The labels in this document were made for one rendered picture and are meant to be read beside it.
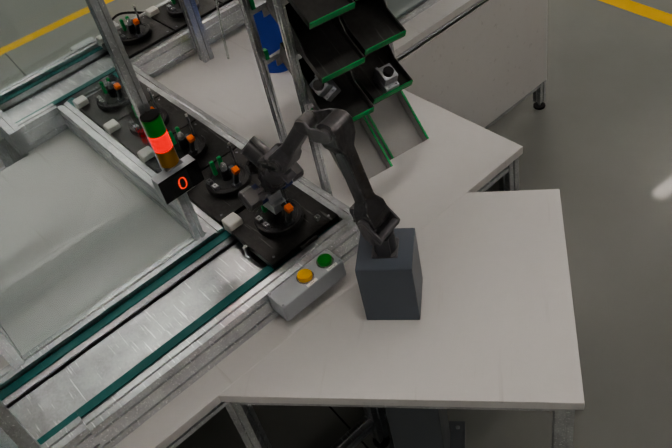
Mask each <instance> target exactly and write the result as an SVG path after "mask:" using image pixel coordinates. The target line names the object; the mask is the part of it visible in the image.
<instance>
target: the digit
mask: <svg viewBox="0 0 672 448"><path fill-rule="evenodd" d="M171 180H172V183H173V185H174V187H175V189H176V192H177V194H178V195H180V194H181V193H183V192H184V191H186V190H187V189H189V188H190V187H192V186H193V184H192V182H191V179H190V177H189V175H188V172H187V170H186V169H185V170H183V171H182V172H180V173H179V174H177V175H176V176H174V177H173V178H171Z"/></svg>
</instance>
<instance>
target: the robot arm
mask: <svg viewBox="0 0 672 448"><path fill-rule="evenodd" d="M316 124H318V125H317V127H316V129H314V126H315V125H316ZM355 133H356V131H355V127H354V123H353V119H352V117H351V115H350V114H349V113H348V112H347V111H345V110H342V109H335V108H326V109H321V110H307V111H305V112H304V113H302V114H301V115H300V116H299V117H298V118H297V119H296V120H295V123H294V125H293V127H292V129H291V130H290V132H289V134H288V136H287V137H286V139H285V141H284V142H283V143H276V144H275V145H274V146H273V147H272V148H271V149H270V148H268V147H267V146H266V145H265V144H264V143H263V142H261V141H260V140H259V139H258V138H257V137H256V136H253V137H252V138H251V139H250V140H249V142H248V143H247V144H246V145H245V147H244V148H243V149H242V150H241V153H242V154H243V155H244V156H245V157H246V158H247V159H248V160H247V162H246V163H245V169H246V171H247V172H248V173H249V174H250V175H252V174H255V175H256V174H257V175H258V177H257V178H258V180H259V181H260V182H261V183H260V184H259V185H258V186H259V187H260V188H259V187H258V186H257V185H256V183H255V184H253V185H252V186H249V185H248V186H247V187H245V188H244V189H242V190H241V191H240V192H239V193H238V198H239V199H240V201H241V202H242V203H243V204H244V205H245V207H246V208H247V209H248V210H249V212H253V211H255V210H256V209H257V208H259V207H260V206H261V205H263V204H265V203H266V202H267V201H269V199H268V198H267V194H269V193H270V194H271V195H273V194H275V193H276V192H277V191H279V190H282V189H286V188H287V187H289V186H290V185H291V184H292V183H293V182H295V181H297V180H298V179H300V178H301V177H302V176H303V175H304V170H303V169H302V167H301V166H300V165H299V164H298V163H297V161H298V160H299V159H300V156H301V153H302V150H301V146H302V145H303V143H304V141H305V140H306V138H307V137H308V136H309V137H310V139H311V140H312V141H313V142H317V143H321V144H322V145H323V147H324V148H326V149H328V150H329V151H331V152H333V153H334V155H335V157H336V160H337V162H338V164H339V166H340V169H341V171H342V173H343V176H344V178H345V180H346V183H347V185H348V187H349V189H350V192H351V194H352V196H353V199H354V204H353V205H352V206H351V207H350V208H349V211H350V214H351V215H352V217H353V222H356V225H357V227H358V229H359V230H360V232H361V234H362V236H363V238H364V239H365V240H366V241H369V243H370V245H372V253H371V258H372V259H378V258H397V257H398V247H399V238H398V237H395V234H394V228H395V227H396V226H397V225H398V224H399V222H400V218H399V217H398V216H397V215H396V214H395V213H394V212H393V211H392V210H391V209H390V208H389V207H388V206H387V204H386V203H385V201H384V199H383V198H382V197H380V196H378V195H376V194H375V193H374V192H373V189H372V187H371V184H370V182H369V180H368V177H367V175H366V172H365V170H364V168H363V165H362V163H361V160H360V158H359V155H358V153H357V151H356V148H355V146H354V141H355ZM292 179H293V181H292ZM261 187H262V188H261ZM264 191H265V192H264Z"/></svg>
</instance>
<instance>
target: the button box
mask: <svg viewBox="0 0 672 448"><path fill-rule="evenodd" d="M325 253H326V254H330V255H331V257H332V263H331V264H330V265H329V266H326V267H321V266H319V265H318V262H317V258H318V257H319V256H320V255H321V254H325ZM302 269H309V270H311V272H312V275H313V276H312V279H311V280H310V281H308V282H305V283H303V282H300V281H299V280H298V278H297V274H298V272H299V271H300V270H302ZM300 270H298V271H297V272H296V273H294V274H293V275H292V276H291V277H289V278H288V279H287V280H285V281H284V282H283V283H282V284H280V285H279V286H278V287H276V288H275V289H274V290H273V291H271V292H270V293H269V294H268V295H267V296H268V299H269V301H270V304H271V306H272V309H273V310H275V311H276V312H277V313H278V314H279V315H280V316H282V317H283V318H284V319H285V320H286V321H290V320H291V319H292V318H293V317H295V316H296V315H297V314H298V313H300V312H301V311H302V310H303V309H305V308H306V307H307V306H308V305H310V304H311V303H312V302H313V301H314V300H316V299H317V298H318V297H319V296H321V295H322V294H323V293H324V292H326V291H327V290H328V289H329V288H331V287H332V286H333V285H334V284H336V283H337V282H338V281H339V280H340V279H342V278H343V277H344V276H345V275H346V271H345V267H344V263H343V260H342V259H340V258H339V257H337V256H336V255H335V254H333V253H332V252H331V251H329V250H328V249H325V250H324V251H323V252H321V253H320V254H319V255H318V256H316V257H315V258H314V259H312V260H311V261H310V262H309V263H307V264H306V265H305V266H303V267H302V268H301V269H300Z"/></svg>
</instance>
